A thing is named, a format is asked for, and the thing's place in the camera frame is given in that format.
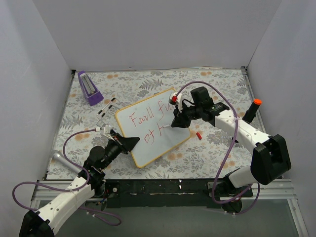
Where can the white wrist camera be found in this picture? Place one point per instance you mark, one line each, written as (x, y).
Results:
(106, 131)
(176, 100)

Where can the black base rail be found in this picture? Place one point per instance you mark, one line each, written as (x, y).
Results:
(119, 193)

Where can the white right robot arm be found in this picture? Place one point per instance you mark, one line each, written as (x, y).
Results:
(270, 157)

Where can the purple metronome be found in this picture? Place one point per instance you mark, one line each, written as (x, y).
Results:
(92, 95)

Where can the silver microphone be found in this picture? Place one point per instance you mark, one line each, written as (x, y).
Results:
(57, 156)

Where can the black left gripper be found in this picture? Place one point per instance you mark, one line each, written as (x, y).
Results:
(121, 144)

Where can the black orange-tipped flashlight on stand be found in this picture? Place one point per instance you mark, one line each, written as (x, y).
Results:
(252, 110)

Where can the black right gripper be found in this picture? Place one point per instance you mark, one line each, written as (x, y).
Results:
(181, 114)

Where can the red marker cap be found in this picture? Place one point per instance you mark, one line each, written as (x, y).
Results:
(199, 135)

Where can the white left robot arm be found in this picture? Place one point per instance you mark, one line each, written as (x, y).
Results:
(90, 182)

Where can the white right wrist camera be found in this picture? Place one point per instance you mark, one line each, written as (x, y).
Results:
(176, 100)

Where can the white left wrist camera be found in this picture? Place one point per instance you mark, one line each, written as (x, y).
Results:
(106, 131)

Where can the yellow framed whiteboard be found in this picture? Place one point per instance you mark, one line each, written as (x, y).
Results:
(145, 119)

